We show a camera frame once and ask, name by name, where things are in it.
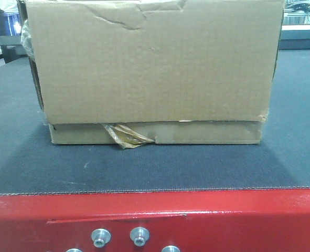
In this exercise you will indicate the silver bolt bottom left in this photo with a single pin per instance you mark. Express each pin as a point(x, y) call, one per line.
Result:
point(74, 250)

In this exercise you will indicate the dark grey conveyor belt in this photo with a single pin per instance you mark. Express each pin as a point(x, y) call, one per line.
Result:
point(30, 164)

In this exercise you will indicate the brown cardboard carton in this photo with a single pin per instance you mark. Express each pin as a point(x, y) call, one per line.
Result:
point(163, 72)

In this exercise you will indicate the dark table background left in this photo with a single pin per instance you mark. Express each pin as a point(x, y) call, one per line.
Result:
point(11, 48)

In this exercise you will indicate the red conveyor frame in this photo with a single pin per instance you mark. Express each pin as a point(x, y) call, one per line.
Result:
point(248, 220)

